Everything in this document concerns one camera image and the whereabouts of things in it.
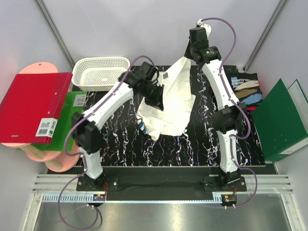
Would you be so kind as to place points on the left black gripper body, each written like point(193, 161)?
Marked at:
point(153, 89)

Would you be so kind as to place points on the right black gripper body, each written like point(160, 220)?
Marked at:
point(188, 53)

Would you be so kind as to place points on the white t shirt blue print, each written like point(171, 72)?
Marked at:
point(177, 102)

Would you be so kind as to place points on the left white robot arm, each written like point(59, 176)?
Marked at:
point(86, 127)

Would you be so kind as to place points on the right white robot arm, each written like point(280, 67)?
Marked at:
point(230, 110)

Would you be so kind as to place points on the black marble pattern mat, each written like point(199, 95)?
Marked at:
point(125, 145)

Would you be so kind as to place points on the black printed folded t shirt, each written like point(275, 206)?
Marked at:
point(246, 88)

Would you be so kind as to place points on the white perforated plastic basket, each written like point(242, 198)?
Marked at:
point(98, 73)

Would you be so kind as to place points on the green plastic folder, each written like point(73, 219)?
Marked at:
point(74, 102)

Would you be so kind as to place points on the red folded t shirt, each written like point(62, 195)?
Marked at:
point(251, 108)

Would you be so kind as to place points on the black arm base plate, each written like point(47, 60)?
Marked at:
point(159, 184)

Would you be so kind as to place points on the dark green ring binder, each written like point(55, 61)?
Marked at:
point(281, 121)

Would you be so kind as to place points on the red ring binder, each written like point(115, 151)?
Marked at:
point(31, 108)

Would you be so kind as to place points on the white slotted cable duct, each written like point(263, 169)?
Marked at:
point(74, 197)

